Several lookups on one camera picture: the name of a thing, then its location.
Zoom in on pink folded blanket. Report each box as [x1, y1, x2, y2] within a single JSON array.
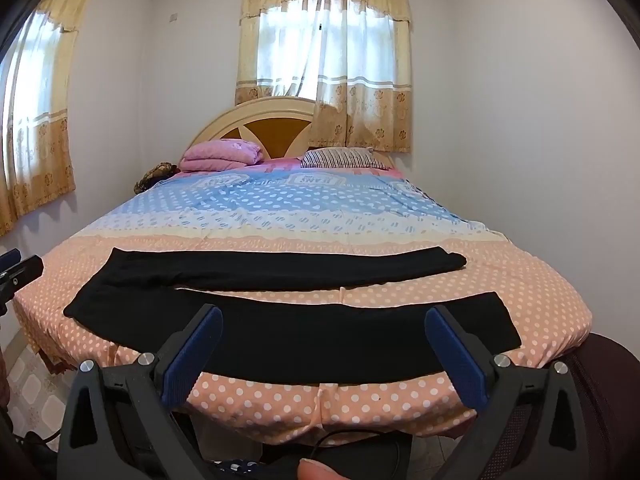
[[179, 138, 266, 172]]

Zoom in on brown patterned cushion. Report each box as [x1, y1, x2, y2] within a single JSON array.
[[133, 161, 180, 195]]

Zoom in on black pants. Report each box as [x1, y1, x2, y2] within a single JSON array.
[[63, 246, 522, 385]]

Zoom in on wide beige floral curtain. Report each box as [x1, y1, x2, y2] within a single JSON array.
[[235, 0, 413, 155]]

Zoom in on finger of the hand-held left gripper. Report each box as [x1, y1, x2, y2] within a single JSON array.
[[0, 248, 44, 293]]

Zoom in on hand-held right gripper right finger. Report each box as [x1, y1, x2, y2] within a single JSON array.
[[424, 305, 591, 480]]

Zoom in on bed with polka-dot bedspread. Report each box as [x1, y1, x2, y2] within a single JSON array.
[[12, 157, 593, 448]]

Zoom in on striped pillow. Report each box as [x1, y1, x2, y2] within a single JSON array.
[[300, 147, 388, 169]]

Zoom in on person's right hand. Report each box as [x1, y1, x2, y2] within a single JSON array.
[[297, 459, 342, 480]]

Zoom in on person's dark clothed leg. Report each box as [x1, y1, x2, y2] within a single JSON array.
[[510, 332, 640, 480]]

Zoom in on narrow beige floral curtain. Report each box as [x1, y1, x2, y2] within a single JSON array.
[[0, 0, 98, 236]]

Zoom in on cream wooden headboard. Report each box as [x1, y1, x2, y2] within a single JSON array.
[[191, 96, 396, 171]]

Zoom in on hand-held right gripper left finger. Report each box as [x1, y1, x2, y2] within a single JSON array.
[[57, 304, 224, 480]]

